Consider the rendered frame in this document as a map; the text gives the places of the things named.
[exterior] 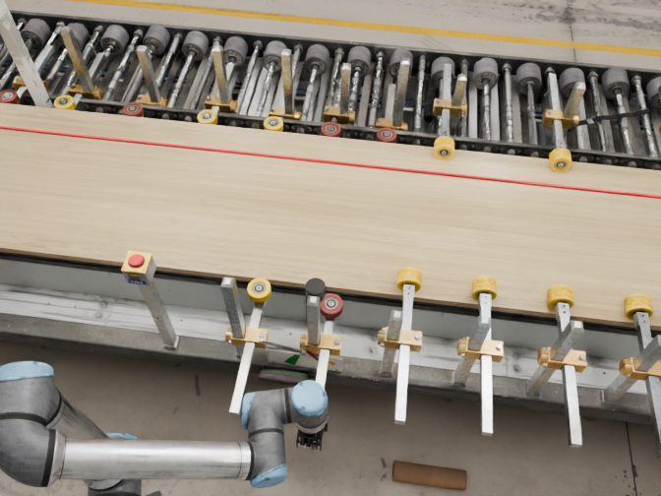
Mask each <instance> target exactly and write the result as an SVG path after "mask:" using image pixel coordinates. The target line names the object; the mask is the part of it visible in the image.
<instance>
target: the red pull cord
mask: <svg viewBox="0 0 661 496"><path fill-rule="evenodd" d="M0 129H3V130H13V131H22V132H32V133H40V134H50V135H59V136H68V137H78V138H87V139H97V140H105V141H115V142H124V143H134V144H143V145H153V146H162V147H170V148H180V149H189V150H199V151H208V152H218V153H227V154H237V155H254V156H263V157H273V158H282V159H291V160H301V161H310V162H319V163H328V164H338V165H347V166H357V167H366V168H376V169H384V170H394V171H403V172H412V173H422V174H431V175H441V176H449V177H459V178H468V179H478V180H487V181H497V182H506V183H515V184H524V185H533V186H543V187H552V188H562V189H571V190H580V191H589V192H599V193H608V194H618V195H627V196H636V197H645V198H654V199H661V196H660V195H651V194H641V193H633V192H623V191H614V190H604V189H595V188H585V187H576V186H567V185H558V184H548V183H539V182H529V181H520V180H510V179H502V178H492V177H483V176H473V175H464V174H454V173H445V172H436V171H427V170H417V169H408V168H398V167H389V166H379V165H371V164H361V163H352V162H342V161H333V160H323V159H314V158H304V157H296V156H286V155H268V154H259V153H249V152H240V151H231V150H222V149H212V148H203V147H193V146H184V145H174V144H165V143H156V142H147V141H137V140H128V139H118V138H109V137H99V136H91V135H81V134H72V133H63V132H53V131H44V130H34V129H26V128H16V127H7V126H0Z"/></svg>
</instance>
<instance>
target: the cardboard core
mask: <svg viewBox="0 0 661 496"><path fill-rule="evenodd" d="M392 480H394V481H401V482H408V483H415V484H422V485H429V486H437V487H444V488H450V489H457V490H465V489H466V483H467V473H466V470H463V469H456V468H448V467H441V466H434V465H420V464H414V463H407V462H400V461H393V467H392Z"/></svg>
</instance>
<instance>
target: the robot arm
mask: <svg viewBox="0 0 661 496"><path fill-rule="evenodd" d="M53 377H54V374H53V368H52V367H51V366H50V365H48V364H46V363H42V362H37V361H17V362H12V363H8V364H5V365H3V366H1V367H0V469H1V470H2V471H3V472H4V473H6V474H7V475H8V476H10V477H11V478H13V479H14V480H16V481H18V482H20V483H22V484H24V485H27V486H32V487H49V486H50V485H51V484H52V483H53V482H55V481H56V480H58V479H81V480H82V481H83V483H84V484H85V485H86V486H88V487H89V489H88V496H141V495H142V479H240V480H250V485H251V486H252V487H254V488H265V487H271V486H274V485H277V484H279V483H281V482H282V481H284V480H285V478H286V476H287V469H286V467H287V463H286V456H285V446H284V435H283V424H287V423H288V424H289V423H295V424H296V426H297V428H298V433H297V439H296V447H297V448H298V444H299V443H300V446H303V448H304V449H305V446H307V447H311V448H312V450H318V446H320V450H321V449H322V439H323V433H324V432H328V424H327V418H330V416H329V415H328V414H327V413H328V396H327V393H326V391H325V389H324V387H323V386H322V385H321V384H319V383H318V382H315V381H311V380H306V381H302V382H300V383H299V384H297V385H296V386H295V387H294V388H286V389H277V390H269V391H261V392H259V391H256V392H254V393H248V394H246V395H245V396H244V397H243V401H242V425H243V428H244V429H246V430H248V442H211V441H176V440H142V439H139V438H138V437H136V436H134V435H131V434H127V433H125V434H121V433H109V434H105V433H104V432H103V431H102V430H100V429H99V428H98V427H97V426H96V425H95V424H94V423H93V422H92V421H91V420H90V419H88V418H87V417H86V416H85V415H84V414H83V413H82V412H81V411H80V410H79V409H78V408H76V407H75V406H74V405H73V404H72V403H71V402H70V401H69V400H68V399H67V398H65V397H64V396H63V395H62V394H61V393H60V391H59V390H58V389H57V388H56V387H55V386H54V385H53V384H52V379H53ZM299 437H300V438H301V439H300V441H299Z"/></svg>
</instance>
